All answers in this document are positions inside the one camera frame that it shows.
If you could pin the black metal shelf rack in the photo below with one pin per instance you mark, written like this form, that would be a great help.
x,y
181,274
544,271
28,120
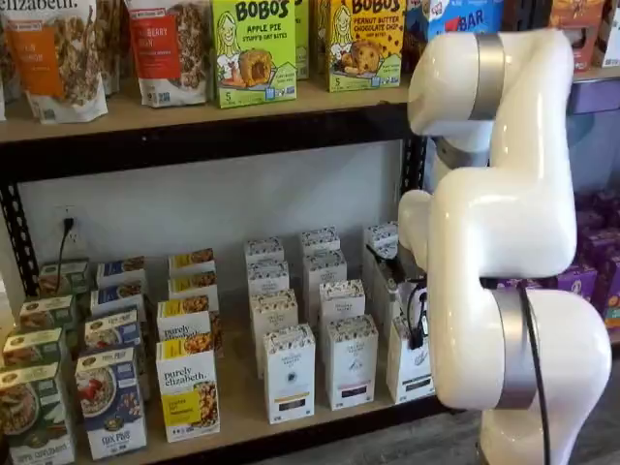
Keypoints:
x,y
194,150

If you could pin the yellow Bobo's peanut butter box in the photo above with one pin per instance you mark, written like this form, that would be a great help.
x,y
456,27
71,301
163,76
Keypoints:
x,y
365,43

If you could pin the granola bag red label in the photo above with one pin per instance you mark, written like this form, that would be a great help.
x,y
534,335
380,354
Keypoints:
x,y
167,53

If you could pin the blue Z Bar box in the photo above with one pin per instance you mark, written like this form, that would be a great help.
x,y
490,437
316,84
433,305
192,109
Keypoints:
x,y
465,19

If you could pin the green cereal box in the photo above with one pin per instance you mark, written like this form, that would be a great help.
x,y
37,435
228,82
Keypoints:
x,y
34,416
48,315
34,346
65,277

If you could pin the white yellow purely elizabeth box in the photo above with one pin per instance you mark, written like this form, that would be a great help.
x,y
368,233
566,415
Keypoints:
x,y
191,261
186,392
194,286
181,322

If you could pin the white box yellow strip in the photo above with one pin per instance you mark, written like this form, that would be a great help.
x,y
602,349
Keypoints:
x,y
264,249
271,310
268,277
289,378

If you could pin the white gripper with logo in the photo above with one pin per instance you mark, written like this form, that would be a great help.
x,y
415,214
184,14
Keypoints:
x,y
414,264

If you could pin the purple Annie's box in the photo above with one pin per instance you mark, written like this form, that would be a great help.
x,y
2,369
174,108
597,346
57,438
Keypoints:
x,y
579,283
609,290
598,210
591,247

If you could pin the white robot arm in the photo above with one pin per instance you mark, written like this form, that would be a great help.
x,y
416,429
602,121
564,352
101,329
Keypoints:
x,y
508,218

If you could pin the white and brown snack box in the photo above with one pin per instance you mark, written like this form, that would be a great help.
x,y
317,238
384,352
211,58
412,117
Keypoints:
x,y
611,34

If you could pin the orange snack box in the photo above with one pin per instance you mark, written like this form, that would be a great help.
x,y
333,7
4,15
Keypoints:
x,y
576,34

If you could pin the green Bobo's apple pie box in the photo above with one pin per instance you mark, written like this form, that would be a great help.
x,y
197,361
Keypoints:
x,y
302,39
254,53

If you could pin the white wall outlet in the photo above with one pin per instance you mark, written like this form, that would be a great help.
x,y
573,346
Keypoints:
x,y
68,213

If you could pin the white box green strip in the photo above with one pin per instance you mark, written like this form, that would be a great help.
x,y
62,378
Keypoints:
x,y
412,375
380,233

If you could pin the blue cereal box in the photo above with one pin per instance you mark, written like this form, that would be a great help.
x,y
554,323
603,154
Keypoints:
x,y
111,331
111,407
118,300
121,272

